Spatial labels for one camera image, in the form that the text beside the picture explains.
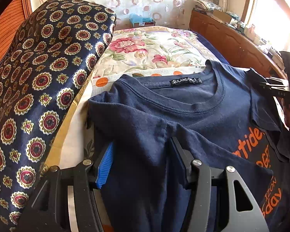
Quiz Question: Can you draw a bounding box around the orange fruit print cloth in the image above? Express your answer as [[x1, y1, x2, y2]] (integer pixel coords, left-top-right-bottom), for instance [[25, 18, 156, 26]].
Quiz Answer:
[[88, 72, 209, 174]]

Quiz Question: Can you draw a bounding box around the long wooden side cabinet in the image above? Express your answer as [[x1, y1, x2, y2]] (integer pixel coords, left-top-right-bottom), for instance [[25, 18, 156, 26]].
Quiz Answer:
[[189, 10, 287, 79]]

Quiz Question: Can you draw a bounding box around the cardboard box on cabinet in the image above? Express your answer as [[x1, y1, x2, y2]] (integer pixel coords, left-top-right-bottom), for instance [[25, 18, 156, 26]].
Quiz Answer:
[[212, 9, 233, 24]]

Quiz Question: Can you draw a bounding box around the navy blue bed sheet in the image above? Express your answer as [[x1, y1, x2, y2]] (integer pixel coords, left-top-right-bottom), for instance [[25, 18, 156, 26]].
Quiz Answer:
[[193, 31, 229, 65]]

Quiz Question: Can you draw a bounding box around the gold yellow folded cloth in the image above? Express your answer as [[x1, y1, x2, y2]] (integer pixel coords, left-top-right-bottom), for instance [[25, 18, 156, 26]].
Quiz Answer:
[[44, 101, 78, 169]]

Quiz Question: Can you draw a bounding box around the navy blue printed t-shirt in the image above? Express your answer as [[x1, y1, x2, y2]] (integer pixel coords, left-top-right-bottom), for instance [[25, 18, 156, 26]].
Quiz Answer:
[[88, 60, 290, 231]]

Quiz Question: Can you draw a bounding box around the folded patterned fabric stack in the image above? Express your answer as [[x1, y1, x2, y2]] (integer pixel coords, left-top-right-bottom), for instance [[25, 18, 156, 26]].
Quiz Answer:
[[193, 0, 222, 12]]

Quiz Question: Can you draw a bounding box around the floral bed blanket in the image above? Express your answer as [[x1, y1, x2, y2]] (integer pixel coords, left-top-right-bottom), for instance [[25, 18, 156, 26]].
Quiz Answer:
[[93, 26, 219, 78]]

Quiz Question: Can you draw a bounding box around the brown slatted wooden wardrobe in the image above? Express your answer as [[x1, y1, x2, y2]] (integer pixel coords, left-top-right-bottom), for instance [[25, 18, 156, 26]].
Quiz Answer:
[[0, 0, 32, 61]]

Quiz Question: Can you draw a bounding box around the dark circle patterned folded cloth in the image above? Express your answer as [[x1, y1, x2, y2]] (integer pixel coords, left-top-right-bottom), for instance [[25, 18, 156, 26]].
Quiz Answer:
[[0, 0, 116, 231]]

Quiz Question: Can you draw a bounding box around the window with wooden frame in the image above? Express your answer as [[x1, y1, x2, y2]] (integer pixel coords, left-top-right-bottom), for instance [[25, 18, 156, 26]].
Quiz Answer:
[[241, 0, 290, 52]]

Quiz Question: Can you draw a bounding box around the teal box at headboard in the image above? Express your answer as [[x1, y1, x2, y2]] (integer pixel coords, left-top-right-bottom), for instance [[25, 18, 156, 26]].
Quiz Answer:
[[129, 14, 155, 28]]

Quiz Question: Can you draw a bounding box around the person's right hand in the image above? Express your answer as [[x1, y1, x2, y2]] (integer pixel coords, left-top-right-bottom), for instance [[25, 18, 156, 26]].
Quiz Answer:
[[281, 98, 290, 128]]

